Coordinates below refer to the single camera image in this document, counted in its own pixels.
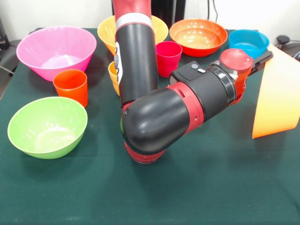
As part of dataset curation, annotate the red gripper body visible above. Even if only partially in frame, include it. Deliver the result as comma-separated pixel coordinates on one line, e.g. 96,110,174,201
219,48,254,104

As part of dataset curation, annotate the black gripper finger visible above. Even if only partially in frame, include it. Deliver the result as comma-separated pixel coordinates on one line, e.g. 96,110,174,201
252,51,274,72

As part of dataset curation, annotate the orange plastic bowl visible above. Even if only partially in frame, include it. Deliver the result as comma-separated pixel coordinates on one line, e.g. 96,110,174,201
97,15,169,57
252,43,300,139

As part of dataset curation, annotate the blue plastic bowl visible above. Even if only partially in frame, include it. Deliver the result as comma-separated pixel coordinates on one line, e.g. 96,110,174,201
228,29,270,60

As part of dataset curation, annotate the red-orange plastic bowl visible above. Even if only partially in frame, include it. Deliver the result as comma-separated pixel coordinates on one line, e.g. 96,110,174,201
169,18,228,58

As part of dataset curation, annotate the magenta plastic cup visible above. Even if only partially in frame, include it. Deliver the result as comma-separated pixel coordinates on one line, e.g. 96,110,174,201
156,41,183,78

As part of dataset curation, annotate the black cabinet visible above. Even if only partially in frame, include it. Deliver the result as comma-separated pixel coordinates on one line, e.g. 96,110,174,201
112,0,186,23

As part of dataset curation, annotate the yellow plastic cup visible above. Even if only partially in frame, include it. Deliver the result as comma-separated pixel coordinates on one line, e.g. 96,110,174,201
107,61,120,97

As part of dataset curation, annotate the dark green table cloth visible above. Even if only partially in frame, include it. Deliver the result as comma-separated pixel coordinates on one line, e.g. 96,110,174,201
0,27,300,225

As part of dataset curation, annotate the red plastic cup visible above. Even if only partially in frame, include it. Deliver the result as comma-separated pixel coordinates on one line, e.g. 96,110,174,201
52,68,89,108

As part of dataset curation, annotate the green plastic bowl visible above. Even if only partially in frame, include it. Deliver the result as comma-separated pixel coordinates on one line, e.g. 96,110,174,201
7,96,89,160

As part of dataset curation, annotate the pink plastic bowl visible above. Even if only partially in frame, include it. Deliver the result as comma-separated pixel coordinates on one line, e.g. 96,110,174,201
15,25,98,82

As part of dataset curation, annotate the black equipment box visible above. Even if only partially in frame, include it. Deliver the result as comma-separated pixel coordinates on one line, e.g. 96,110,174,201
0,16,10,50

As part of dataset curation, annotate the black hanging cable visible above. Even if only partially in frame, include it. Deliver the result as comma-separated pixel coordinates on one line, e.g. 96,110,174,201
207,0,219,23

